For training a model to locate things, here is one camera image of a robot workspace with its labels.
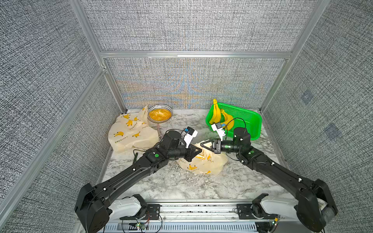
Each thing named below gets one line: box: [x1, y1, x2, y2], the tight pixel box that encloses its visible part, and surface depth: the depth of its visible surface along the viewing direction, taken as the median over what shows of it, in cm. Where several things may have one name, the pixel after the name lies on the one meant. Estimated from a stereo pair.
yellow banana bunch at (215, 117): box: [209, 98, 221, 125], surface depth 112 cm
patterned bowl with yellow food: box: [147, 103, 173, 124], surface depth 112 cm
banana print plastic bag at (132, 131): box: [107, 104, 159, 152], surface depth 94 cm
